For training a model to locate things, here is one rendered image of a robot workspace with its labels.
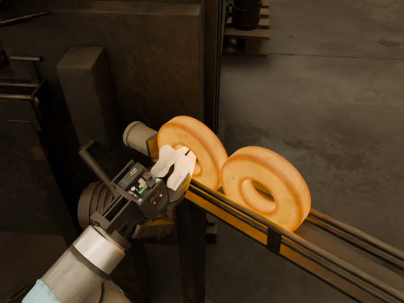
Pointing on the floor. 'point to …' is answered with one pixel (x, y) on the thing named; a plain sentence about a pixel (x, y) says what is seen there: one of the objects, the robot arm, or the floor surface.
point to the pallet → (246, 26)
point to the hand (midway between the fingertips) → (190, 153)
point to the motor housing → (97, 188)
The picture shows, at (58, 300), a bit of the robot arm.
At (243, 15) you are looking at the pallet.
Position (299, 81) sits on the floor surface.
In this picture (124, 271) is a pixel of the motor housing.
